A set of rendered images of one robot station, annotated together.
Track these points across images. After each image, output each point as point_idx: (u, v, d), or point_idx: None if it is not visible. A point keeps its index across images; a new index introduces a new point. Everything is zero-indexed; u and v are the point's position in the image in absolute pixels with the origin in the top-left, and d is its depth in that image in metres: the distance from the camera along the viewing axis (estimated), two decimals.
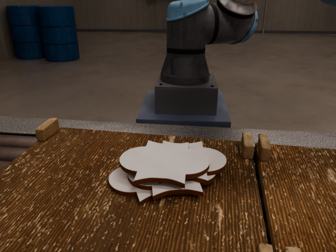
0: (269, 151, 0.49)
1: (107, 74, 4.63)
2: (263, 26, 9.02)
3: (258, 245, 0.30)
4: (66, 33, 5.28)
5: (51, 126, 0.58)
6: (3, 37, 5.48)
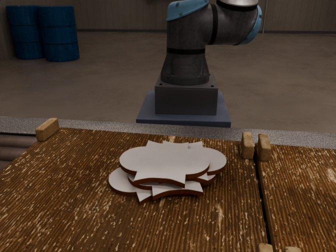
0: (269, 151, 0.49)
1: (107, 74, 4.63)
2: (263, 26, 9.02)
3: (258, 245, 0.30)
4: (66, 33, 5.28)
5: (51, 126, 0.58)
6: (3, 37, 5.48)
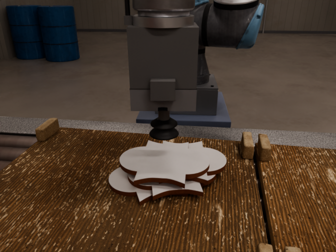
0: (269, 151, 0.49)
1: (107, 74, 4.63)
2: (263, 26, 9.02)
3: (258, 245, 0.30)
4: (66, 33, 5.28)
5: (51, 126, 0.58)
6: (3, 37, 5.48)
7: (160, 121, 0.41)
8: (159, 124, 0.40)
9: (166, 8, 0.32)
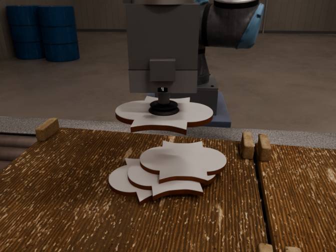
0: (269, 151, 0.49)
1: (107, 74, 4.63)
2: (263, 26, 9.02)
3: (258, 245, 0.30)
4: (66, 33, 5.28)
5: (51, 126, 0.58)
6: (3, 37, 5.48)
7: (160, 96, 0.39)
8: (159, 99, 0.39)
9: None
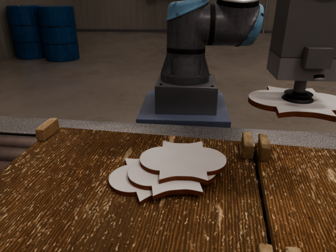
0: (269, 151, 0.49)
1: (107, 74, 4.63)
2: (263, 26, 9.02)
3: (258, 245, 0.30)
4: (66, 33, 5.28)
5: (51, 126, 0.58)
6: (3, 37, 5.48)
7: (299, 84, 0.40)
8: (299, 87, 0.40)
9: None
